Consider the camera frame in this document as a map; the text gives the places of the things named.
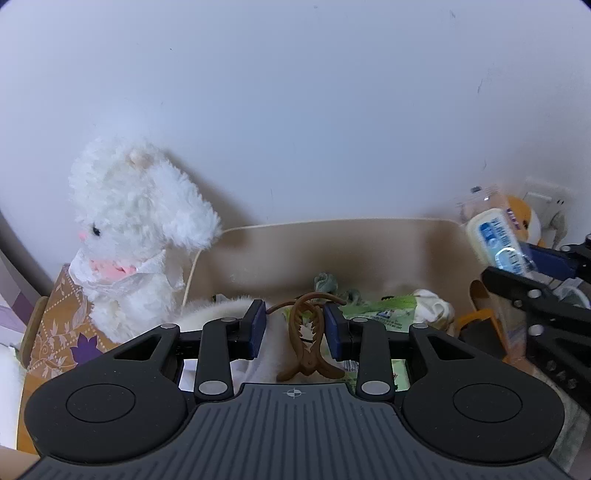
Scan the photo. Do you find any green snack bag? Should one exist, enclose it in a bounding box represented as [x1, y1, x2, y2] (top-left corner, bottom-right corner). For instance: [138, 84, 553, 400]
[339, 294, 421, 388]

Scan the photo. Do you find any brown hair claw clip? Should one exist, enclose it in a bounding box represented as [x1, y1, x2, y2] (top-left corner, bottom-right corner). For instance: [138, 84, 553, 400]
[276, 292, 347, 383]

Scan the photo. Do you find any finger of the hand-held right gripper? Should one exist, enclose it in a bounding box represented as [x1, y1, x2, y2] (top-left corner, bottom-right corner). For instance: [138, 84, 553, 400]
[526, 242, 591, 278]
[481, 267, 591, 335]

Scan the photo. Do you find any orange hamster plush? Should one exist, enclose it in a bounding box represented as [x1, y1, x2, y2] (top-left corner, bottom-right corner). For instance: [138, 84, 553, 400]
[503, 196, 546, 245]

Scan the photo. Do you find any wooden desktop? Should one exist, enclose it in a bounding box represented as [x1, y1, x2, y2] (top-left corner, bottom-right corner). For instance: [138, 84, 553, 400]
[16, 364, 56, 457]

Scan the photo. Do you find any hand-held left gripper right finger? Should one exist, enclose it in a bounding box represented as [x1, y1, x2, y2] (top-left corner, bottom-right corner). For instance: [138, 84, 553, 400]
[323, 302, 481, 398]

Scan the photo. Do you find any brown floral tissue box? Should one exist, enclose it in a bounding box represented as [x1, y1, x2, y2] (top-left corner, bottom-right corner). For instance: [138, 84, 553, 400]
[27, 263, 118, 381]

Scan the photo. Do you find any white plush rabbit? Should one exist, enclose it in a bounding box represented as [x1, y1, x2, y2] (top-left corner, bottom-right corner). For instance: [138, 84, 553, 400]
[68, 136, 223, 344]

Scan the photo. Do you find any orange box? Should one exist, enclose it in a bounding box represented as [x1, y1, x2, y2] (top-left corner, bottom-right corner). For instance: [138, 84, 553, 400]
[455, 310, 490, 342]

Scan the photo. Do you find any grey green scrunchie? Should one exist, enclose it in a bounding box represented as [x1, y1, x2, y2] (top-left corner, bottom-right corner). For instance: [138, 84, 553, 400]
[314, 272, 363, 305]

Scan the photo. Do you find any white wall socket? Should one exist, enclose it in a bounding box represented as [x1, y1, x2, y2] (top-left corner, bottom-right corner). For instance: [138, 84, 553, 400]
[524, 178, 571, 232]

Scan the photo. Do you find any white blue wipes packet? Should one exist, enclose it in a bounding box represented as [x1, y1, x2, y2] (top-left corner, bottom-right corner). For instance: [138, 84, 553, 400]
[465, 208, 539, 278]

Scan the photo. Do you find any white crumpled cloth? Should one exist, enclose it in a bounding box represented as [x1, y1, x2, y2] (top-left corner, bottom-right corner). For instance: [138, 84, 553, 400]
[412, 288, 455, 329]

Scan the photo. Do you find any beige plastic storage bin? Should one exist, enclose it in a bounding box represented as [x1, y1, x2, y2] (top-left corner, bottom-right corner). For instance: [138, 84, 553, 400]
[180, 218, 513, 365]

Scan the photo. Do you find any curved wooden piece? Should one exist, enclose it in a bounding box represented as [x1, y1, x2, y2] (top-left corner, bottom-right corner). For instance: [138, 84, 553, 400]
[21, 295, 49, 365]

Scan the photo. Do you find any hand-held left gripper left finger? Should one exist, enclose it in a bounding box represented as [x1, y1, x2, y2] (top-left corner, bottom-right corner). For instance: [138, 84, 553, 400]
[113, 299, 269, 401]

